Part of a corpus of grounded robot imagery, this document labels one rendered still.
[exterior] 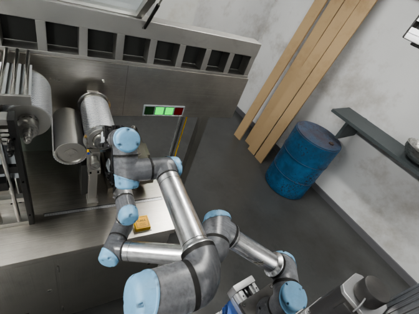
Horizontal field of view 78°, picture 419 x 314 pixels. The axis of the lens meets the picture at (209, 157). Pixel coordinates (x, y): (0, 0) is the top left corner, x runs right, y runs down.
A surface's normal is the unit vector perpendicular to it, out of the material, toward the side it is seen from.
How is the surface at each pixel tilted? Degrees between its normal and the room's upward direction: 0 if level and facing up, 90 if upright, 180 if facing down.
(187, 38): 90
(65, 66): 90
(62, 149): 90
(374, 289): 0
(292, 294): 8
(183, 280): 6
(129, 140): 50
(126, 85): 90
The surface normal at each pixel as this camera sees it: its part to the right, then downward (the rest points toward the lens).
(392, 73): -0.80, 0.15
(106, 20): 0.41, 0.68
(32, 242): 0.30, -0.73
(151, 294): 0.36, -0.53
